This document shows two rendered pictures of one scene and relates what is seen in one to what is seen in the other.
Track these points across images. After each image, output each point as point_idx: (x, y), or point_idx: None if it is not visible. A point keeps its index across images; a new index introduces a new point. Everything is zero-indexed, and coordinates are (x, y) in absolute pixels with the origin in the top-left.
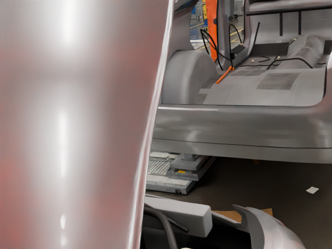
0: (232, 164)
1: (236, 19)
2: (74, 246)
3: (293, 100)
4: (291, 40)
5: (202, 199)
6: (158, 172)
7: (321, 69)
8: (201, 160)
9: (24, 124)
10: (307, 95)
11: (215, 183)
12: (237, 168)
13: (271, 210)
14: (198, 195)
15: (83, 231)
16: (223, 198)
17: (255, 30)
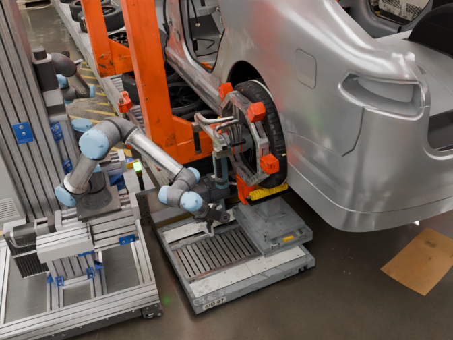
0: (287, 196)
1: None
2: None
3: (446, 86)
4: (212, 10)
5: (342, 261)
6: (231, 258)
7: (382, 40)
8: (292, 209)
9: None
10: (451, 75)
11: (315, 231)
12: (301, 199)
13: (431, 229)
14: (328, 258)
15: None
16: (358, 245)
17: (156, 3)
